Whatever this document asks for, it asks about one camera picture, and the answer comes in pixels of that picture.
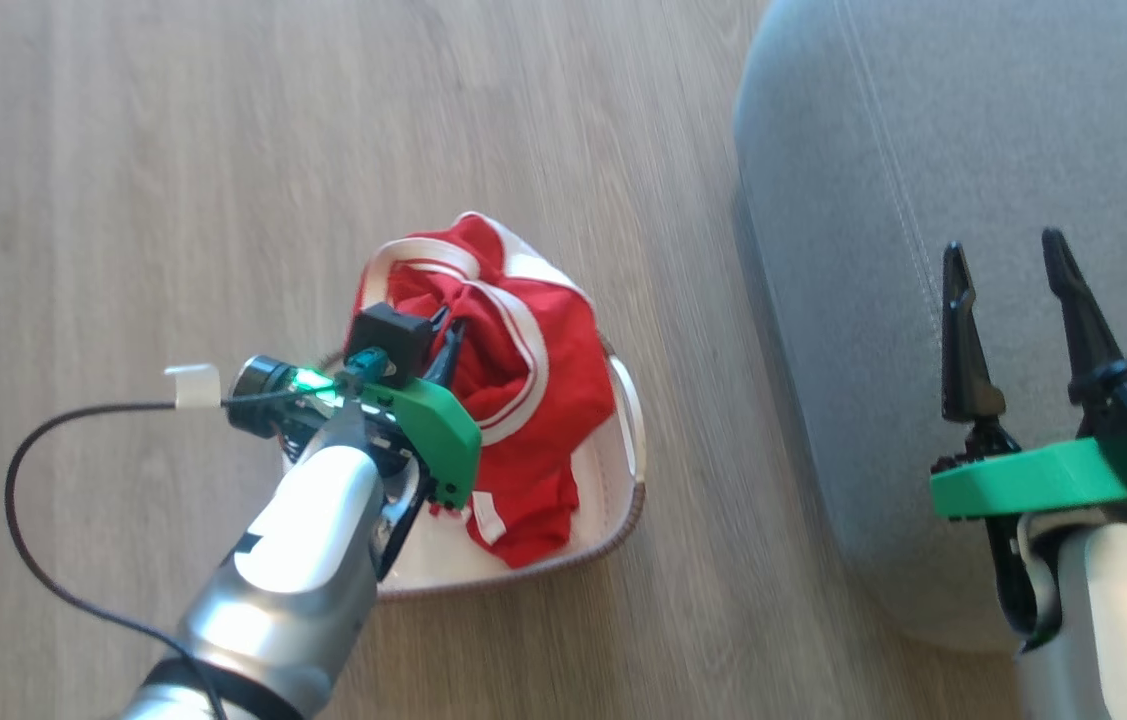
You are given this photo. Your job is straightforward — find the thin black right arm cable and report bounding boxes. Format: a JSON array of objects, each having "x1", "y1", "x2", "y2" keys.
[{"x1": 981, "y1": 513, "x2": 1066, "y2": 653}]

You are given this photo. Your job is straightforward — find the red clothing with white trim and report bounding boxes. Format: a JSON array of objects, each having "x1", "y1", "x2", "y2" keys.
[{"x1": 353, "y1": 213, "x2": 620, "y2": 570}]

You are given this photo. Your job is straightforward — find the teal left cable connector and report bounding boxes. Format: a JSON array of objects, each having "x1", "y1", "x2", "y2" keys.
[{"x1": 345, "y1": 346, "x2": 396, "y2": 383}]

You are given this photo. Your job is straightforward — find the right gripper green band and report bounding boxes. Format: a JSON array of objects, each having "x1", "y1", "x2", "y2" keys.
[{"x1": 929, "y1": 227, "x2": 1127, "y2": 521}]

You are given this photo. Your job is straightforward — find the white tape tag on cable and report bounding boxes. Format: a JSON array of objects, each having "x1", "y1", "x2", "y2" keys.
[{"x1": 164, "y1": 362, "x2": 223, "y2": 412}]

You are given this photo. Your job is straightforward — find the cream laundry basket brown rim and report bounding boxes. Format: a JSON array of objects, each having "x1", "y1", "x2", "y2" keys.
[{"x1": 281, "y1": 212, "x2": 647, "y2": 603}]

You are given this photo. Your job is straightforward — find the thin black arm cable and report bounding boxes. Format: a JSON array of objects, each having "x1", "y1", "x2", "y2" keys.
[
  {"x1": 4, "y1": 397, "x2": 230, "y2": 720},
  {"x1": 981, "y1": 513, "x2": 1066, "y2": 653}
]

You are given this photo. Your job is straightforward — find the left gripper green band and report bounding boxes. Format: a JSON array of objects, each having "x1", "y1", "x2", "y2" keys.
[{"x1": 226, "y1": 305, "x2": 483, "y2": 511}]

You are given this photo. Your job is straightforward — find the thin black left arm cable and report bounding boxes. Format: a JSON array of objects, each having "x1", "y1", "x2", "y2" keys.
[{"x1": 4, "y1": 397, "x2": 230, "y2": 720}]

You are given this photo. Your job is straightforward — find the grey fabric sofa seat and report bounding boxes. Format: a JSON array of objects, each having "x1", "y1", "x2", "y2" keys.
[{"x1": 732, "y1": 0, "x2": 1127, "y2": 657}]

